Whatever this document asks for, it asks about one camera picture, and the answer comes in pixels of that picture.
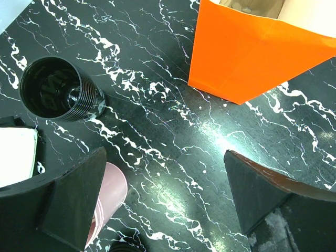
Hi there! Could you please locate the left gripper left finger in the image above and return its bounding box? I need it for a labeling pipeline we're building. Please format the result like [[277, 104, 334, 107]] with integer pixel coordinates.
[[1, 147, 107, 251]]

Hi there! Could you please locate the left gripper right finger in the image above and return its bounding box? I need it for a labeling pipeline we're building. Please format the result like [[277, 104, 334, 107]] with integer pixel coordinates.
[[224, 151, 335, 251]]

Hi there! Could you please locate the black coffee cup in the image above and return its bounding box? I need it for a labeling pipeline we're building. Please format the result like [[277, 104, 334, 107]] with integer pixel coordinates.
[[19, 56, 107, 122]]

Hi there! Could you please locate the orange paper bag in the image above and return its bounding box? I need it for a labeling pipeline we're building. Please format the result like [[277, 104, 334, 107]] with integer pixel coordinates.
[[188, 1, 335, 104]]

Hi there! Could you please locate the pulp cup carrier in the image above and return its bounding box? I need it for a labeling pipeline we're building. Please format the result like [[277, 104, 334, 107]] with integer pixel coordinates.
[[219, 0, 285, 19]]

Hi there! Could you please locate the pink straw holder cup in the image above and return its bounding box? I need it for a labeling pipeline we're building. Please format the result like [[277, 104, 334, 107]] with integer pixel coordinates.
[[85, 162, 128, 247]]

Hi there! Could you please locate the white napkin stack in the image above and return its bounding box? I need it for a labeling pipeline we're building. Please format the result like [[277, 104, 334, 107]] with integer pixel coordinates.
[[1, 127, 38, 187]]

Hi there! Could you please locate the black cup lid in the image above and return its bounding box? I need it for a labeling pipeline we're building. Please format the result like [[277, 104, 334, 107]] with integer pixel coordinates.
[[109, 243, 142, 252]]

